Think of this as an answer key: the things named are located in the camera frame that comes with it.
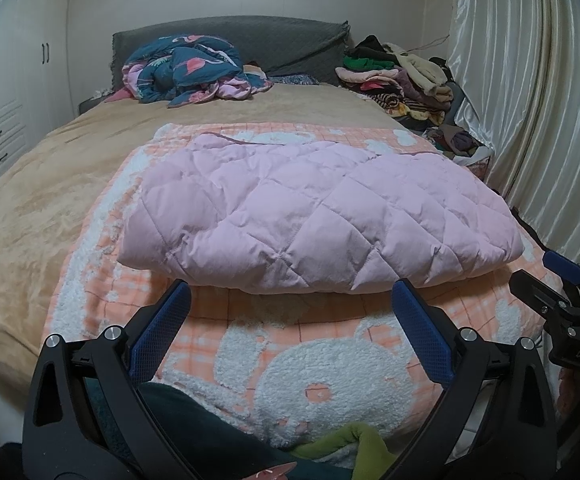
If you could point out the person's green top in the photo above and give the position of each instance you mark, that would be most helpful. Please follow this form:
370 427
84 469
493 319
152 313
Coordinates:
360 450

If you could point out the pink quilted jacket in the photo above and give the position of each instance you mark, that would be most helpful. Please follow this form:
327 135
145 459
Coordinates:
320 215

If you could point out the grey bed headboard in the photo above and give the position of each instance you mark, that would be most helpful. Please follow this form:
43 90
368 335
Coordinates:
280 42

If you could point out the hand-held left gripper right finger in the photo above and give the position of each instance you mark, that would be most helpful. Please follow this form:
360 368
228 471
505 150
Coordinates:
420 330

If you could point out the white wardrobe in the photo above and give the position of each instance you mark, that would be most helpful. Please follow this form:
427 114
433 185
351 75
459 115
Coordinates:
15 70

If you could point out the pile of folded clothes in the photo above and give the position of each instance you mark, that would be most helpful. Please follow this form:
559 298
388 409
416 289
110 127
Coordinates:
400 85

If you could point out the beige bed blanket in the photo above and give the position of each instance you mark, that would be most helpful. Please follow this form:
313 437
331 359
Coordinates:
55 200

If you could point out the white satin curtain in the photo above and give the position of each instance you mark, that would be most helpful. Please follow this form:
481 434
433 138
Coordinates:
535 110

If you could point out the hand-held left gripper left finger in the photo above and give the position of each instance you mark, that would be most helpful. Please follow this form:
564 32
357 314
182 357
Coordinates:
162 330

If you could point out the person's dark pants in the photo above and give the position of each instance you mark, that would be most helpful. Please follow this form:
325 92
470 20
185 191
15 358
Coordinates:
205 430

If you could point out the orange white bunny blanket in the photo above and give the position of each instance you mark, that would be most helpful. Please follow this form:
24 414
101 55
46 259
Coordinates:
290 355

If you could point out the blue flamingo print quilt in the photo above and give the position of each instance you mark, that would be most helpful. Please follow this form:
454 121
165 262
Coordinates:
190 70

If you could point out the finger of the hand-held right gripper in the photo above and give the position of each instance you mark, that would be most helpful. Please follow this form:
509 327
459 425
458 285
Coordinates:
562 265
537 290

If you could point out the bag of clothes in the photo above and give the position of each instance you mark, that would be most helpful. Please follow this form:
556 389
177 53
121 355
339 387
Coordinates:
460 147

